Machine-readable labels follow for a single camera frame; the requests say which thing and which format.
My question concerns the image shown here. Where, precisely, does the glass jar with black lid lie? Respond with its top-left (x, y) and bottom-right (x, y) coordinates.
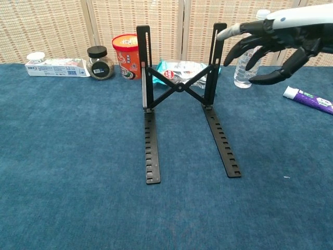
top-left (86, 46), bottom-right (116, 81)

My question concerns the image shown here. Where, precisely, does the purple toothpaste tube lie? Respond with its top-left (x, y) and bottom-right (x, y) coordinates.
top-left (283, 85), bottom-right (333, 116)

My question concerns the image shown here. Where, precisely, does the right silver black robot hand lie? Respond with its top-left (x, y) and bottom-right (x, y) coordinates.
top-left (216, 4), bottom-right (333, 86)

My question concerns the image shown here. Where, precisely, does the bamboo folding screen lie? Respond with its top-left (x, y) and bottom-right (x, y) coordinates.
top-left (0, 0), bottom-right (333, 66)

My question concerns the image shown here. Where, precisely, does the clear plastic water bottle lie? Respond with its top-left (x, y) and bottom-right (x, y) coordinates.
top-left (233, 9), bottom-right (271, 89)

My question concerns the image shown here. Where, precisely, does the blue felt table cover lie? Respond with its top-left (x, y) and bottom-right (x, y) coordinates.
top-left (0, 63), bottom-right (333, 250)

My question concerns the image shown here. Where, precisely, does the red instant noodle cup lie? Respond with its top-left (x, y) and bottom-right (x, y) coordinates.
top-left (111, 34), bottom-right (143, 80)

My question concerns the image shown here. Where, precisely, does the teal snack bag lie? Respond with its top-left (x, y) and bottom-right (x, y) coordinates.
top-left (155, 58), bottom-right (222, 91)

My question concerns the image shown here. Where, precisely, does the black folding laptop stand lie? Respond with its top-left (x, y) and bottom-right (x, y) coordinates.
top-left (136, 22), bottom-right (242, 185)

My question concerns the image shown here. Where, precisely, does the white milk carton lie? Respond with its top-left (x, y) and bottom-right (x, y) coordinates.
top-left (25, 52), bottom-right (91, 78)

